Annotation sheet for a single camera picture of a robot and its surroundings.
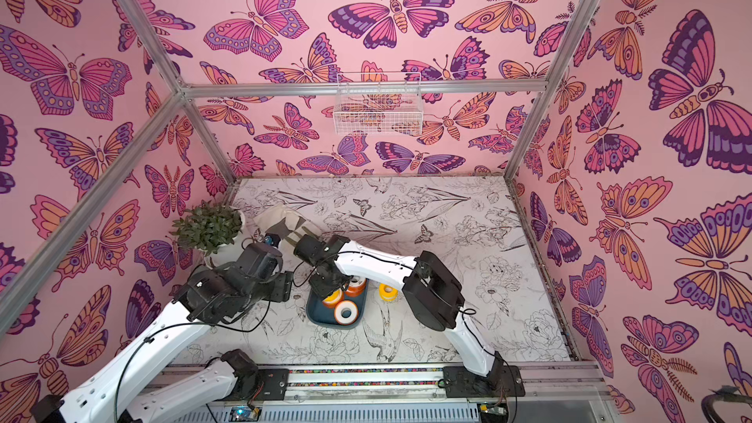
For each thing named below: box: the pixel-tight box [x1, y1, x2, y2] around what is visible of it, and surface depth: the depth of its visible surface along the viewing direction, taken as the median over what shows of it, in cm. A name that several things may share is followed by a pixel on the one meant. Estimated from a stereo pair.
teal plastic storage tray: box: [305, 279, 369, 329], surface depth 85 cm
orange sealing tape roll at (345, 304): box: [333, 299, 359, 327], surface depth 85 cm
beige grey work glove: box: [252, 203, 323, 244], surface depth 108 cm
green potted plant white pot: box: [168, 199, 246, 268], surface depth 83 cm
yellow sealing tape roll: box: [322, 288, 344, 309], surface depth 87 cm
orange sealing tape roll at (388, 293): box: [378, 282, 399, 302], surface depth 90 cm
